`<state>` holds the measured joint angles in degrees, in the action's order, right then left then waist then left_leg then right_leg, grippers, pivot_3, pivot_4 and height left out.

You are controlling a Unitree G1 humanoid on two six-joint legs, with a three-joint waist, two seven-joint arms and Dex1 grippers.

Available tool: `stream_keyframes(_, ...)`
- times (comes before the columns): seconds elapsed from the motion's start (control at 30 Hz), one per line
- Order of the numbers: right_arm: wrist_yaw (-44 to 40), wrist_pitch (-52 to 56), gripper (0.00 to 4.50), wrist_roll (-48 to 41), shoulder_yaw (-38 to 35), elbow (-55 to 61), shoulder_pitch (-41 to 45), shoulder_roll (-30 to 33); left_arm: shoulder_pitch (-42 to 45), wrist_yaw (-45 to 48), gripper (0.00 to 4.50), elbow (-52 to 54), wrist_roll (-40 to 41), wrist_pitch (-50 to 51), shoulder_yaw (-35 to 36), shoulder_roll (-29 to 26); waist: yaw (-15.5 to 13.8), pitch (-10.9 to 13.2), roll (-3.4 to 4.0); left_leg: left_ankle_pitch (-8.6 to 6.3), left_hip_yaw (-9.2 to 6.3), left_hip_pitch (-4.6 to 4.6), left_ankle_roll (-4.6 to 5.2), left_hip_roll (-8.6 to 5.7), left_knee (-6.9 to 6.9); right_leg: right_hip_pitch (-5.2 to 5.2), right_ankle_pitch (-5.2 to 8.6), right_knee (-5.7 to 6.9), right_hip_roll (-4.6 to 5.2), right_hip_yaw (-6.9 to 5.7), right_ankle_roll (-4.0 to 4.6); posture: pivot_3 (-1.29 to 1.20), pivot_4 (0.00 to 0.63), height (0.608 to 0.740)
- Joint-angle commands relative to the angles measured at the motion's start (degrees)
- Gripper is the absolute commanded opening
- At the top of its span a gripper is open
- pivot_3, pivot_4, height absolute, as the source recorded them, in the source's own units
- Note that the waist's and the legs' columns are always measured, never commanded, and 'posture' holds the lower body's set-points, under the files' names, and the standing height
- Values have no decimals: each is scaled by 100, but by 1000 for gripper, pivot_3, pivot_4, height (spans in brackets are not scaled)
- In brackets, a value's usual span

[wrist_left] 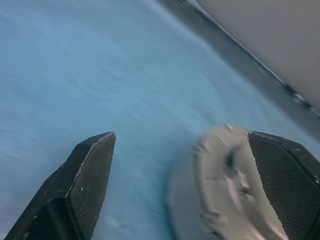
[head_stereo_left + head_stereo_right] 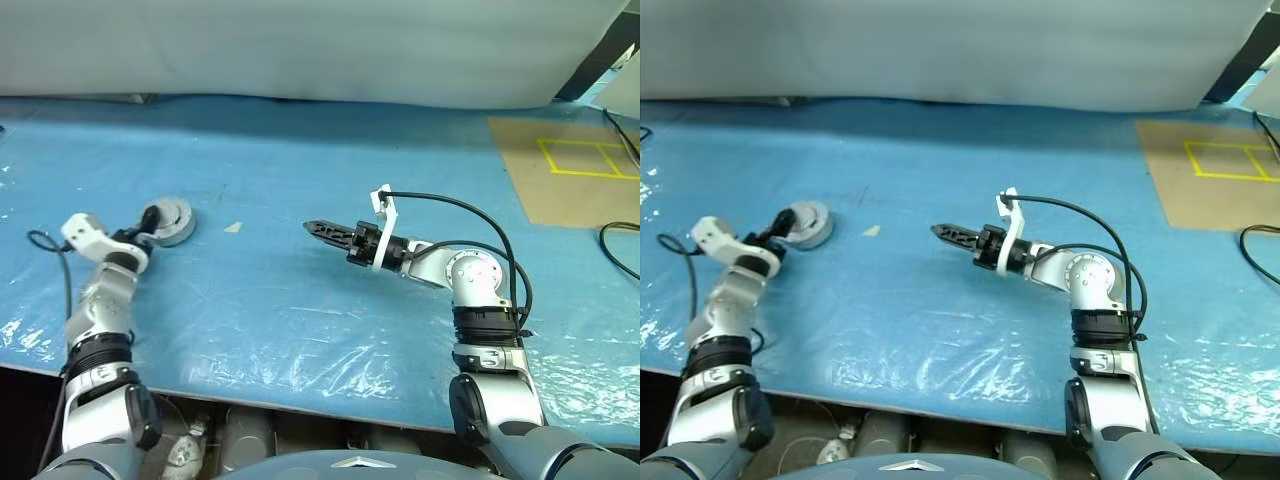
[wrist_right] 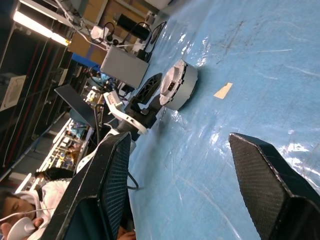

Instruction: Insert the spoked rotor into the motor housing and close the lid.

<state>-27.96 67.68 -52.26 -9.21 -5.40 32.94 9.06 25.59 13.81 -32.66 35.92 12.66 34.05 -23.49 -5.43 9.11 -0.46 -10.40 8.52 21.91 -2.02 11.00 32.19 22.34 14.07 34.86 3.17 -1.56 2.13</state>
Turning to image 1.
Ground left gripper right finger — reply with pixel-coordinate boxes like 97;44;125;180
247;130;320;240

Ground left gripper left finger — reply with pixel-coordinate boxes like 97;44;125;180
3;131;117;240

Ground silver finned motor rotor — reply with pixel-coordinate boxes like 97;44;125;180
192;124;288;240

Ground white backdrop sheet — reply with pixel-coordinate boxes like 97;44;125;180
194;0;320;111

